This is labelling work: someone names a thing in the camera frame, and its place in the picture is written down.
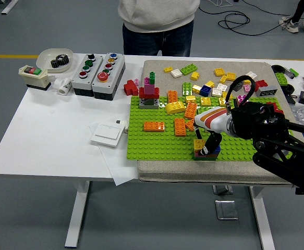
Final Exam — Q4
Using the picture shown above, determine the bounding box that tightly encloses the grey flat base brick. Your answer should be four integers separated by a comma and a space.
139, 98, 160, 110

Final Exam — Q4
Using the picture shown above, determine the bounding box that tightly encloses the white paper sheet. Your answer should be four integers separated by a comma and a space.
88, 118, 139, 186

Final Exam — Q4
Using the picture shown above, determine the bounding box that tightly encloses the white wall switch plate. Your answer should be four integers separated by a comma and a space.
90, 123, 124, 148

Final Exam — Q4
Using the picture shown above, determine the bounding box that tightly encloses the white desk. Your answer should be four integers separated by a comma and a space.
0, 53, 304, 248

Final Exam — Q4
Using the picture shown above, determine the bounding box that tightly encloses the red brick cluster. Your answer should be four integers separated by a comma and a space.
123, 80, 139, 97

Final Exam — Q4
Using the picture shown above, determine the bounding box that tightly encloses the red arch brick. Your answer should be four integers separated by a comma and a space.
254, 79, 269, 91

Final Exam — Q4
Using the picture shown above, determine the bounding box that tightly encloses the lime green studded baseplate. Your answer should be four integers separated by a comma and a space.
126, 95, 296, 162

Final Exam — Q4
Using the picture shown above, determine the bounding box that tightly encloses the grey metal bracket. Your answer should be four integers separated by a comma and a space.
213, 184, 234, 195

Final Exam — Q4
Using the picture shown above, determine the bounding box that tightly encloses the grey brick with holes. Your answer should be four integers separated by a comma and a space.
255, 85, 277, 98

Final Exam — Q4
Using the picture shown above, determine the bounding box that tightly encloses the black floor cable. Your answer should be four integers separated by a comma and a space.
245, 0, 304, 19
198, 6, 289, 36

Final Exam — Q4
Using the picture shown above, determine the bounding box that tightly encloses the red wide brick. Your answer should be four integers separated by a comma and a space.
139, 87, 160, 100

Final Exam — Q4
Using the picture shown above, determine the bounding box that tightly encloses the grey-brown foam mat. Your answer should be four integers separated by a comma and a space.
137, 59, 304, 185

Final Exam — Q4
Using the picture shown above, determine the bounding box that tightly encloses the white plastic bowl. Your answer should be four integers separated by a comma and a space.
35, 48, 74, 74

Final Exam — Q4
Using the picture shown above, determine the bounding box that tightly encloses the silver black clamp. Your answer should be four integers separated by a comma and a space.
283, 68, 297, 79

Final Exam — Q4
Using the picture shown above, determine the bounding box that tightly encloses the grey four-button control box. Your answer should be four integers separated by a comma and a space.
71, 54, 104, 97

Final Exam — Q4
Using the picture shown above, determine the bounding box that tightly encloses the pink tall brick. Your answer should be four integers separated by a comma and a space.
144, 78, 156, 95

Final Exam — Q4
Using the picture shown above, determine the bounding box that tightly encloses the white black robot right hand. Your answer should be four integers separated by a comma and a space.
192, 106, 233, 157

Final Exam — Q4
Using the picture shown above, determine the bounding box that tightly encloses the white pipe fitting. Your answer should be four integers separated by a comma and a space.
53, 77, 73, 96

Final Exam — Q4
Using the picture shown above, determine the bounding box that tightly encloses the black flat bracket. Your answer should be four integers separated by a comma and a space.
284, 94, 298, 105

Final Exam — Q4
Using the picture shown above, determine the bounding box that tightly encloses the yellow orange brick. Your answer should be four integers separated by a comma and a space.
193, 139, 206, 153

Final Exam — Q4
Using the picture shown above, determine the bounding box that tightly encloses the white desk foot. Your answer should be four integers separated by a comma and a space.
1, 0, 19, 15

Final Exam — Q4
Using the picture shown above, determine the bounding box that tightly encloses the cream red-green switch box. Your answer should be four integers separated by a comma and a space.
18, 65, 52, 92

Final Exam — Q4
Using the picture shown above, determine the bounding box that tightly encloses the yellow curved brick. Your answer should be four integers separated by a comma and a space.
165, 101, 186, 115

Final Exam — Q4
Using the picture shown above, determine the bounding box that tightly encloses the orange long brick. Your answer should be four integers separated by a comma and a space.
143, 121, 166, 133
185, 118, 197, 132
184, 103, 198, 120
174, 118, 187, 138

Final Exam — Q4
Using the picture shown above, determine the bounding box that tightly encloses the metal floor plate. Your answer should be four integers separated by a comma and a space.
214, 199, 239, 221

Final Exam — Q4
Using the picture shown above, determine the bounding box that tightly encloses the grey emergency-stop control box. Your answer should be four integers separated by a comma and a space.
91, 52, 126, 101

